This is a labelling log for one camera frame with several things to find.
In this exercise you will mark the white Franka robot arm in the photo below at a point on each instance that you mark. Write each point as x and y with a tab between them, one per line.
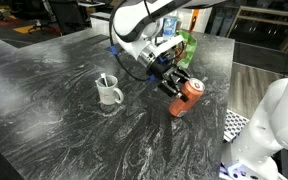
134	20

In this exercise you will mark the white ceramic mug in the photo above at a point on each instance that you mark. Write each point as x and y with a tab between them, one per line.
107	93

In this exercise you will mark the green coconut snack bag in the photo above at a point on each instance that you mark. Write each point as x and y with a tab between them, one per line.
190	46

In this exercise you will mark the perforated metal plate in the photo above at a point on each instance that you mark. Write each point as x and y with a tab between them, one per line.
235	125

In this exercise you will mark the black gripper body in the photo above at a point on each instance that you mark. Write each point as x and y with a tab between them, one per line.
162	70

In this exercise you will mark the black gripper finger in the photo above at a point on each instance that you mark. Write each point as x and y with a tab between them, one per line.
181	75
166	88

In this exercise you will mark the orange soda can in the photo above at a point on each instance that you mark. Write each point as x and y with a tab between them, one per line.
185	103

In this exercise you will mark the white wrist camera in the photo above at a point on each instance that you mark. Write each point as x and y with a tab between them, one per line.
169	45

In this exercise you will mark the white stick in mug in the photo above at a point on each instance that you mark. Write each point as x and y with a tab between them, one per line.
104	80

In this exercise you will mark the wooden shelf frame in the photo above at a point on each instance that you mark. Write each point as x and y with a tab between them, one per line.
267	20

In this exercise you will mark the orange white post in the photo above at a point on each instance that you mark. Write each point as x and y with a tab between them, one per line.
194	18

